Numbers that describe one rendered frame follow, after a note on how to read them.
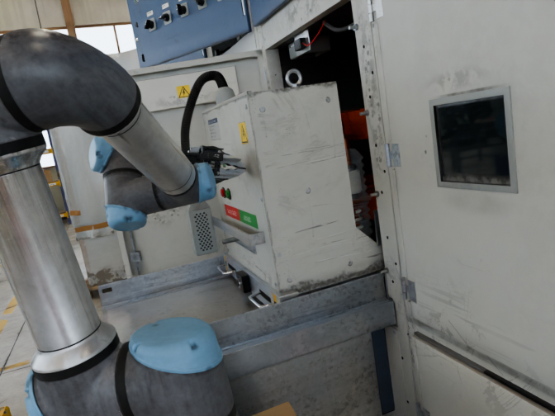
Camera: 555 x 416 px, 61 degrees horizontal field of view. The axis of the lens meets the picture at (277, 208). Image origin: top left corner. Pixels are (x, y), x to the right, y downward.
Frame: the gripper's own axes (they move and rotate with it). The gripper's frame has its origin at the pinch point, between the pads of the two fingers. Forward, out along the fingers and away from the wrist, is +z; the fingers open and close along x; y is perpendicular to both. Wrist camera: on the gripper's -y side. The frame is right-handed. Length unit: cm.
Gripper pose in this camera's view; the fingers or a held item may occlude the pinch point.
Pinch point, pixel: (239, 167)
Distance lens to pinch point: 116.7
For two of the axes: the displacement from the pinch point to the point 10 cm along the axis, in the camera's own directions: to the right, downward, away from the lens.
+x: 0.6, -10.0, -0.1
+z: 8.1, 0.4, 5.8
